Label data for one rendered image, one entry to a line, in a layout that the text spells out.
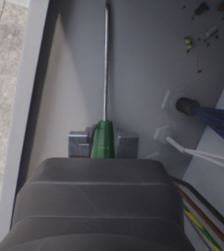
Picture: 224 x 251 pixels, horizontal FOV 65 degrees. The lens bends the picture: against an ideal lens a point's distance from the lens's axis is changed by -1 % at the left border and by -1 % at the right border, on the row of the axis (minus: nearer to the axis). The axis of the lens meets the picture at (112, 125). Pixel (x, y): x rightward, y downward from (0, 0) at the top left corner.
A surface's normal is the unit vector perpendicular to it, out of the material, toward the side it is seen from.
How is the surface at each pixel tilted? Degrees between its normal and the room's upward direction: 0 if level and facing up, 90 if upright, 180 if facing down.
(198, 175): 90
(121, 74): 0
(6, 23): 0
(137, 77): 0
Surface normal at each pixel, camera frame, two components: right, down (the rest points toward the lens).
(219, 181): -0.93, -0.20
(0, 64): 0.24, 0.33
